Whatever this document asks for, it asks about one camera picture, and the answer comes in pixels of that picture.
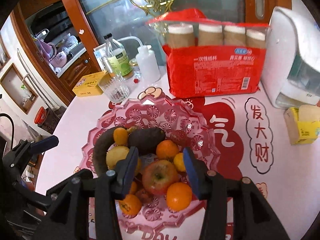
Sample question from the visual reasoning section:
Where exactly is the large orange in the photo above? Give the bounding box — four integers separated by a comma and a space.
166, 183, 193, 211

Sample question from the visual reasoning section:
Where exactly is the pink glass fruit plate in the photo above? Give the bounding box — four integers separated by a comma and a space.
79, 95, 220, 235

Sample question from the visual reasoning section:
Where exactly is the printed dragon tablecloth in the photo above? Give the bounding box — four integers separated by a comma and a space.
36, 88, 319, 239

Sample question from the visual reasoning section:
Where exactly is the clear drinking glass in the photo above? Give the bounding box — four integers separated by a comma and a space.
98, 75, 130, 103

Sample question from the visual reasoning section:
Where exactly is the yellow apple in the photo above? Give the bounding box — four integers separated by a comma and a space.
106, 146, 130, 170

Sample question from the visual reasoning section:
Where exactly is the black cable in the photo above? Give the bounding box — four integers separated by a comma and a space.
0, 113, 16, 151

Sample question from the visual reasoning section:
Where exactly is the red apple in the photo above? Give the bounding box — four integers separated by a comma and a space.
142, 160, 179, 196

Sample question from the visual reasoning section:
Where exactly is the yellow open small box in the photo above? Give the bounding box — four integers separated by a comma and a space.
284, 105, 319, 145

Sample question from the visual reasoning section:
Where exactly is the green label glass bottle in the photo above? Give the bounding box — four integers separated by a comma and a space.
104, 33, 133, 80

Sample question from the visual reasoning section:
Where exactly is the small orange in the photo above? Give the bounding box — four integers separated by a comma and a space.
113, 127, 129, 146

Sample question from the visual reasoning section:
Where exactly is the red paper cup package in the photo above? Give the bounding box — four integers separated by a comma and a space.
147, 8, 270, 98

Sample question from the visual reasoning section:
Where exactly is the yellow orange small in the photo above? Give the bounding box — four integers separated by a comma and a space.
173, 152, 186, 172

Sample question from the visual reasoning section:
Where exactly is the white appliance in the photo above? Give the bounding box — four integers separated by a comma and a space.
261, 7, 319, 109

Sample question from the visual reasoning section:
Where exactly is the yellow flat box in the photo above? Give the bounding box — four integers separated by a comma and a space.
72, 71, 110, 97

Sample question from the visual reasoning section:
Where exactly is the white squeeze bottle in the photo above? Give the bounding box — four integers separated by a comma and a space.
118, 36, 161, 83

